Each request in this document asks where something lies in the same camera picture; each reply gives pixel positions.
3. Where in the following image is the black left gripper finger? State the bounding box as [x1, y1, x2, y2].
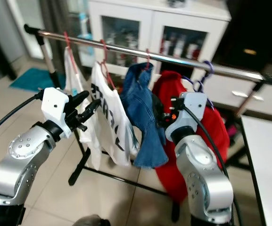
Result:
[78, 99, 101, 124]
[72, 91, 90, 108]

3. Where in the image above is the purple hanger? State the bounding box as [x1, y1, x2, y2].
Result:
[182, 60, 214, 93]

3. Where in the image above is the blue denim garment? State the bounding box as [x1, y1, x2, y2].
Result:
[119, 63, 169, 169]

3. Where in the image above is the small white shirt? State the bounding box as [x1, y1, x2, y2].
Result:
[64, 47, 103, 171]

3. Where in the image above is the chrome and black clothes rack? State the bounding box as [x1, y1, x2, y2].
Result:
[24, 24, 272, 222]

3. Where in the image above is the teal floor mat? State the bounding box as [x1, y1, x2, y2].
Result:
[9, 67, 57, 93]

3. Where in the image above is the white drawer unit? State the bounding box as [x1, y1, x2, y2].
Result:
[197, 71, 272, 118]

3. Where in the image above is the red garment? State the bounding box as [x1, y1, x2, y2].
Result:
[152, 71, 231, 204]

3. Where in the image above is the grey curtain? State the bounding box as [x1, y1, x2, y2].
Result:
[47, 0, 77, 45]

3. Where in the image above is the glass sliding door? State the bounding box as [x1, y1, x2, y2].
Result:
[8, 0, 48, 59]

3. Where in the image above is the white glass-door cabinet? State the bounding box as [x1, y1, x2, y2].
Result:
[89, 0, 233, 78]

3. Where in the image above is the black item on cabinet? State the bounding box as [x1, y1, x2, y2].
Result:
[166, 0, 186, 8]

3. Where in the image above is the white table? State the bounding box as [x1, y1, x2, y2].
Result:
[241, 115, 272, 226]

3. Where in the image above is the black cabinet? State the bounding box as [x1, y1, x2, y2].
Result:
[214, 0, 272, 71]

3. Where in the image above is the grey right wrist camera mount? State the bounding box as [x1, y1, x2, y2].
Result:
[166, 92, 208, 142]

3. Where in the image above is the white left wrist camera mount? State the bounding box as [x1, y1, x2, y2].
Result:
[40, 87, 73, 140]

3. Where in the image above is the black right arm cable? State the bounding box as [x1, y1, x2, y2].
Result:
[183, 105, 245, 226]

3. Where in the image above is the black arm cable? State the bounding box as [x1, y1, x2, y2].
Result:
[0, 92, 44, 142]
[183, 105, 245, 226]

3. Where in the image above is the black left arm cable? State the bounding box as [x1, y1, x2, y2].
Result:
[0, 92, 44, 142]

